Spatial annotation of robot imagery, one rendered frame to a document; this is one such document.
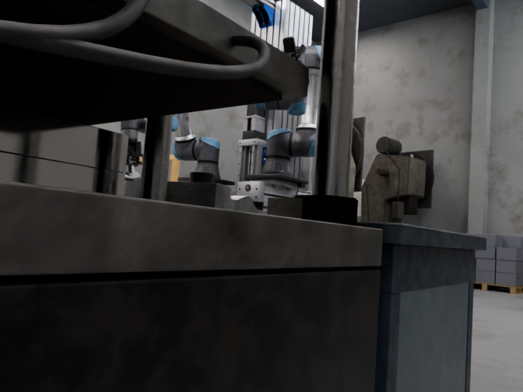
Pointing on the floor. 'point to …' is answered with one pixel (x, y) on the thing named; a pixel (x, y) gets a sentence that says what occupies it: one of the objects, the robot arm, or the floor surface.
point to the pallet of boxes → (500, 263)
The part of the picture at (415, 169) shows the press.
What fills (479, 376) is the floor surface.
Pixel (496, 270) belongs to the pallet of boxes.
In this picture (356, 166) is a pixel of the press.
